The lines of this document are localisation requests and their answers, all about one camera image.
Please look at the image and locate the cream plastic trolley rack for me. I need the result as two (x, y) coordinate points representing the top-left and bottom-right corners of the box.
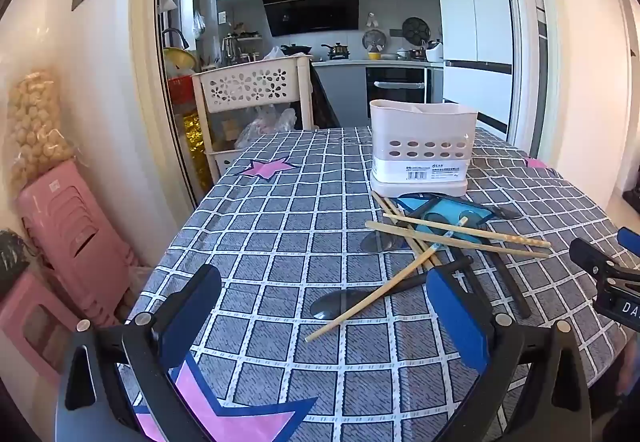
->
(192, 54), (316, 184)

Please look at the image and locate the small desk fan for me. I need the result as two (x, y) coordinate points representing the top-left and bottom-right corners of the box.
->
(362, 29), (387, 55)

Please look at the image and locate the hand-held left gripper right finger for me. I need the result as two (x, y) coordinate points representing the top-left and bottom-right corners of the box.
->
(426, 266), (592, 442)

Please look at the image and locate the gold foil package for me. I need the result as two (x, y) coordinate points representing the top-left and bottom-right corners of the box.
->
(181, 112), (213, 193)

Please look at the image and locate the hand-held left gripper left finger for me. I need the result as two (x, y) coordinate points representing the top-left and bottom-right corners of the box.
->
(55, 264), (223, 442)

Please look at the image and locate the black range hood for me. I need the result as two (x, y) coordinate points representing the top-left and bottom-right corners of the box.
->
(260, 0), (362, 38)

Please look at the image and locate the grey checked star tablecloth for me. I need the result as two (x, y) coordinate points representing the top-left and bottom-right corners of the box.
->
(115, 124), (640, 442)

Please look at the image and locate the built-in oven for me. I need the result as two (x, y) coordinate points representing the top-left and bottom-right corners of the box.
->
(365, 66), (432, 107)

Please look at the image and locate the clear plastic bag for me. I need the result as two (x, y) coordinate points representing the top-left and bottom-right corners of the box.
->
(234, 106), (298, 150)

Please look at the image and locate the bag of round snacks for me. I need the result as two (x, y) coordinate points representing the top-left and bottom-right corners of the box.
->
(6, 69), (77, 192)

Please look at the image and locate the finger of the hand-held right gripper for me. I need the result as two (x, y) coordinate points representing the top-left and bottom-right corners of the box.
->
(617, 226), (640, 254)
(569, 237), (640, 284)

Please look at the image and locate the red plastic basket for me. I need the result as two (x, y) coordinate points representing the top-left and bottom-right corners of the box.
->
(167, 75), (197, 109)

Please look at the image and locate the white plastic utensil holder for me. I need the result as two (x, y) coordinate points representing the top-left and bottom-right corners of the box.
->
(369, 98), (477, 198)

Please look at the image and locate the round black pan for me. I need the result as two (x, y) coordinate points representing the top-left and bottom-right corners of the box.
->
(403, 17), (433, 44)

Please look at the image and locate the stack of pink plastic stools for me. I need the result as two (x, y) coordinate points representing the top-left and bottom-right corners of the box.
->
(17, 159), (137, 329)

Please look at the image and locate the pink plastic stool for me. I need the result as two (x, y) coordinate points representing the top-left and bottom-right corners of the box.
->
(0, 269), (85, 384)

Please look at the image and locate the dark bag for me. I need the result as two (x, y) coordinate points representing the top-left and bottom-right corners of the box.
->
(0, 229), (32, 299)

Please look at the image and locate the yellow plastic basin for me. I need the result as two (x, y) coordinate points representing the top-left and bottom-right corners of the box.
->
(163, 48), (198, 71)

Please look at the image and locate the white refrigerator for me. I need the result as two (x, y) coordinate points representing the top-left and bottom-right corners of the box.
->
(429, 0), (517, 139)

